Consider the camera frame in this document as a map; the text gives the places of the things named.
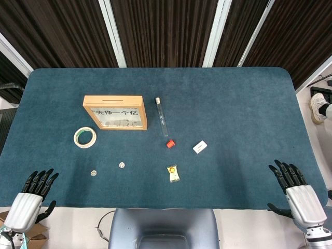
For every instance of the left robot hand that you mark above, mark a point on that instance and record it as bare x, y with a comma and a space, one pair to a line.
24, 210

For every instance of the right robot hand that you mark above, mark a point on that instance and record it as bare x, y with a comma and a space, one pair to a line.
306, 205

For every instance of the silver coin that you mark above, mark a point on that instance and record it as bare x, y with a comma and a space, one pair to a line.
122, 165
93, 173

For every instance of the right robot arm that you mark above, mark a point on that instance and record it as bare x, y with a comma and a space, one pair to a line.
319, 238

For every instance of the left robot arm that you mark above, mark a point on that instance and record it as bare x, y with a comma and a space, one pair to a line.
7, 240

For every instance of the pile of silver coins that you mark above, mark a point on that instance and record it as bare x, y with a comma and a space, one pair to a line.
122, 122

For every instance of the cardboard box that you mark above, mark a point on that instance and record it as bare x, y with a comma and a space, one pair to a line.
39, 232

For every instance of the white tape roll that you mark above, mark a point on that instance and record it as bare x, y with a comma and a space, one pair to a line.
76, 141

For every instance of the white sneaker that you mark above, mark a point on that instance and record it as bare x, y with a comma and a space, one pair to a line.
317, 107

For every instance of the person's lower leg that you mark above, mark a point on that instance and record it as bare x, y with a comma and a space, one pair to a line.
327, 109

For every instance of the black floor device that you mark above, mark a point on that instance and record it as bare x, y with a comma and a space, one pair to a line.
323, 91

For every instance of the small white box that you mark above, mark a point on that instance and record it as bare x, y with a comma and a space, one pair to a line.
199, 147

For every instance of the blue felt table cover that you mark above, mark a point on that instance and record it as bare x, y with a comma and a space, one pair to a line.
233, 103

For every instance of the yellow snack packet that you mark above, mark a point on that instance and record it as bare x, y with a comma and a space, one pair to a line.
173, 175

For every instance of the grey chair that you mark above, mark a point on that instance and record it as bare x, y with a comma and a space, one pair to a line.
163, 223

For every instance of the red plastic cap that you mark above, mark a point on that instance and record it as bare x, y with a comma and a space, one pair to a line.
170, 144

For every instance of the clear glass test tube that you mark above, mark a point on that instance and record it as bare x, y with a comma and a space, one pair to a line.
161, 116

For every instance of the white partition post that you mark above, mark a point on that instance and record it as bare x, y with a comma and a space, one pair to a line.
111, 33
15, 55
255, 33
215, 33
315, 75

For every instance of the wooden frame coin bank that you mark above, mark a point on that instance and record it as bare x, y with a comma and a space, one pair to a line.
114, 100

